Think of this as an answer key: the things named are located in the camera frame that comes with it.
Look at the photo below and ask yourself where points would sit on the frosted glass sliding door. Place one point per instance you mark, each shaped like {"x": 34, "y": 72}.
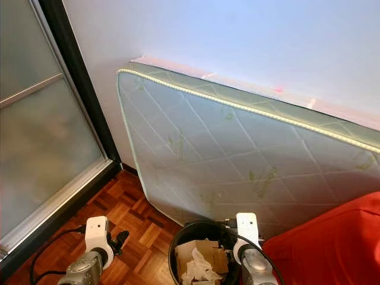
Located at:
{"x": 41, "y": 136}

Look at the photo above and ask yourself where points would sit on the black round trash bin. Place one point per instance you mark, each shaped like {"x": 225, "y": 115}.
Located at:
{"x": 181, "y": 233}

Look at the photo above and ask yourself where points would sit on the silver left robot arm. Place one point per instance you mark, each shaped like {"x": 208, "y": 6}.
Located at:
{"x": 80, "y": 272}

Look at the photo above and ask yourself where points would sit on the white quilted mattress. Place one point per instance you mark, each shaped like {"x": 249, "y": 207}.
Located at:
{"x": 225, "y": 154}

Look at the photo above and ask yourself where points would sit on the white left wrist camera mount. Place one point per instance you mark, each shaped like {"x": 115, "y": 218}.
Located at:
{"x": 95, "y": 230}

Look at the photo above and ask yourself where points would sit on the white crumpled tissue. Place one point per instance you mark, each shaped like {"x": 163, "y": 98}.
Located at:
{"x": 196, "y": 270}

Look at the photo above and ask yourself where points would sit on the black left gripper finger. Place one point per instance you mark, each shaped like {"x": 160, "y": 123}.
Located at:
{"x": 122, "y": 237}

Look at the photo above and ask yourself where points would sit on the brown cardboard box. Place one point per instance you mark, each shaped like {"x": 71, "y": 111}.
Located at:
{"x": 208, "y": 252}

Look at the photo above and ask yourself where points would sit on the black door frame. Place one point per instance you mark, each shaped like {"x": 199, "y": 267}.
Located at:
{"x": 76, "y": 65}

